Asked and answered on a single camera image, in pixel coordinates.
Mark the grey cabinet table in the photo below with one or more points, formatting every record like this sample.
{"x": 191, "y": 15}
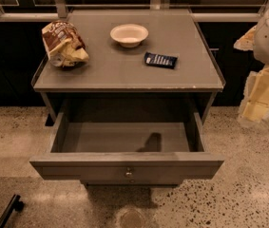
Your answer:
{"x": 112, "y": 68}

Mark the brown and yellow chip bag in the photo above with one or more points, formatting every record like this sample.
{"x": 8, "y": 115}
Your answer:
{"x": 63, "y": 44}

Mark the metal railing frame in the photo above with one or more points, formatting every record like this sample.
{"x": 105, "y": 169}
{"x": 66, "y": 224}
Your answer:
{"x": 201, "y": 13}

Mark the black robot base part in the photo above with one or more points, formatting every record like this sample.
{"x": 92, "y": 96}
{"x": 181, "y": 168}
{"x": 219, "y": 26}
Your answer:
{"x": 15, "y": 204}

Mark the white paper bowl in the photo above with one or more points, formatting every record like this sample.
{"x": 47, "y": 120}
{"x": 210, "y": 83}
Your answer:
{"x": 129, "y": 35}

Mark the open grey top drawer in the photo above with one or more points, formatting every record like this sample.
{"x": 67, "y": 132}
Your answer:
{"x": 99, "y": 153}

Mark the blue rxbar blueberry wrapper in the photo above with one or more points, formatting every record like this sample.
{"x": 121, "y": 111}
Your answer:
{"x": 159, "y": 60}

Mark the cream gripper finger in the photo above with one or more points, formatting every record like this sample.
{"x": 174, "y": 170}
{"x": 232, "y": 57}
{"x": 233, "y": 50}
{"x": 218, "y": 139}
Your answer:
{"x": 246, "y": 42}
{"x": 254, "y": 107}

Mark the brass drawer knob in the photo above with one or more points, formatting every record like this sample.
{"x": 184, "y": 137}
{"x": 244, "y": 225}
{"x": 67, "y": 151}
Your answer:
{"x": 129, "y": 172}

